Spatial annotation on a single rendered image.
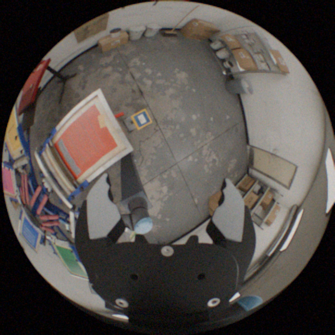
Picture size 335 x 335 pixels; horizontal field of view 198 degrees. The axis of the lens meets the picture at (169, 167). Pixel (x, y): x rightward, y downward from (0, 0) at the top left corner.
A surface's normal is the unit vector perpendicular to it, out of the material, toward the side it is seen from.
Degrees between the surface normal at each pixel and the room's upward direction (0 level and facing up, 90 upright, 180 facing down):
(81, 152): 0
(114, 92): 0
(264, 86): 90
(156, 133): 0
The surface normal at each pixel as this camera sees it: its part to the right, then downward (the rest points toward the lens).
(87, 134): 0.39, 0.37
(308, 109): -0.83, 0.54
